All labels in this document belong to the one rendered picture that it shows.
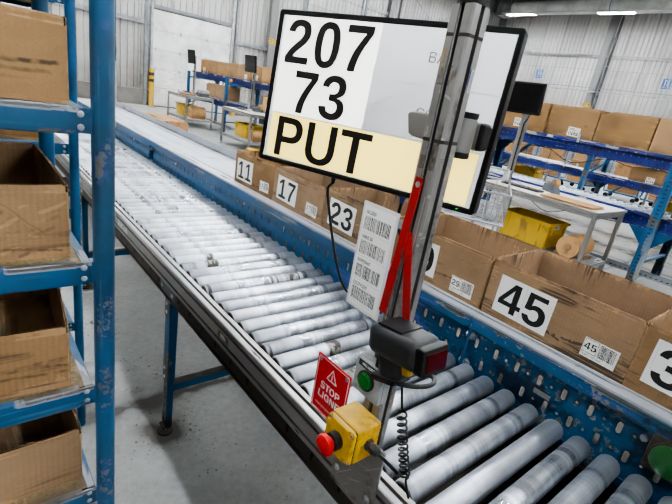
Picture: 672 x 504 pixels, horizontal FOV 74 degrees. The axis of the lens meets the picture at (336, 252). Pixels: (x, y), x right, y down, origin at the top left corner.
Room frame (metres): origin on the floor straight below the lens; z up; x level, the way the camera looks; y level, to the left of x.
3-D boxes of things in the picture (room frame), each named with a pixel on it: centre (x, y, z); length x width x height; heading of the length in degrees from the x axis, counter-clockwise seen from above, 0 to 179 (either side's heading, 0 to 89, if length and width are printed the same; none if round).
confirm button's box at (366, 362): (0.68, -0.10, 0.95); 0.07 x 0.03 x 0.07; 42
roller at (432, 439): (0.87, -0.34, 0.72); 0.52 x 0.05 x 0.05; 132
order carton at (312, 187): (2.04, 0.11, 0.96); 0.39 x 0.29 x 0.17; 42
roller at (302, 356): (1.16, -0.08, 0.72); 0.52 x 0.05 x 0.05; 132
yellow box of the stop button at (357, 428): (0.63, -0.10, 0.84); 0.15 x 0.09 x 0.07; 42
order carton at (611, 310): (1.17, -0.68, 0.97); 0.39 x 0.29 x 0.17; 42
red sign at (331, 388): (0.74, -0.06, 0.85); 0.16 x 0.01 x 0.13; 42
